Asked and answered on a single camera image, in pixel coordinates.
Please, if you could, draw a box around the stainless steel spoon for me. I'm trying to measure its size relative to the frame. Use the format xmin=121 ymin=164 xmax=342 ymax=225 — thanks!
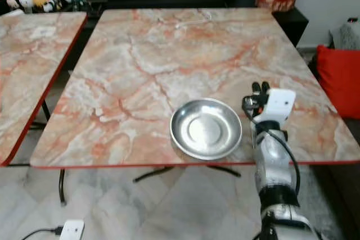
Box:
xmin=241 ymin=95 xmax=255 ymax=119

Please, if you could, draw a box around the round stainless steel plate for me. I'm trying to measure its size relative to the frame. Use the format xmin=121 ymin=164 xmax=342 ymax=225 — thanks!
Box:
xmin=170 ymin=98 xmax=243 ymax=161

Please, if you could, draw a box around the red cushion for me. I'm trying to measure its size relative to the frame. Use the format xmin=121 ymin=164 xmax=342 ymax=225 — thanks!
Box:
xmin=316 ymin=44 xmax=360 ymax=120

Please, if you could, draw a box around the grey cushion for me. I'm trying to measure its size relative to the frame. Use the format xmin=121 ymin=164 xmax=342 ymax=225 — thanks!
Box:
xmin=330 ymin=22 xmax=360 ymax=50

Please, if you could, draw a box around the black and white plush toy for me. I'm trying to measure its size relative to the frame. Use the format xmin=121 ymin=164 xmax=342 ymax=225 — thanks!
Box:
xmin=44 ymin=0 xmax=58 ymax=13

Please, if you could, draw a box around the dark figurine cluster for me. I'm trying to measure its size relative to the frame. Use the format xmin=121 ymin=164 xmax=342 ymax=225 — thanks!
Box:
xmin=57 ymin=0 xmax=88 ymax=13

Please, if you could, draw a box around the white power adapter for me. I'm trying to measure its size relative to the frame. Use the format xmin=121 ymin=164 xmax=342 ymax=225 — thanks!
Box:
xmin=60 ymin=219 xmax=85 ymax=240

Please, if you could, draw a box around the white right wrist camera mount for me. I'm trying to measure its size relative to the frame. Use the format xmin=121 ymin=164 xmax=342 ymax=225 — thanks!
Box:
xmin=256 ymin=88 xmax=297 ymax=124

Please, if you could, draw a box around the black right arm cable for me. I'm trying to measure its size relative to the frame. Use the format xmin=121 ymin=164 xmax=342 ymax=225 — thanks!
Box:
xmin=258 ymin=117 xmax=301 ymax=197

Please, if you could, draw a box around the black metal table frame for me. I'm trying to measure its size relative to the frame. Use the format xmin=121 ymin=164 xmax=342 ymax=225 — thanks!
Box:
xmin=42 ymin=100 xmax=52 ymax=122

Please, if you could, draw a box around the black power cable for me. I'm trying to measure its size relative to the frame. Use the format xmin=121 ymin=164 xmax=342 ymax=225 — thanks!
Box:
xmin=21 ymin=227 xmax=63 ymax=240

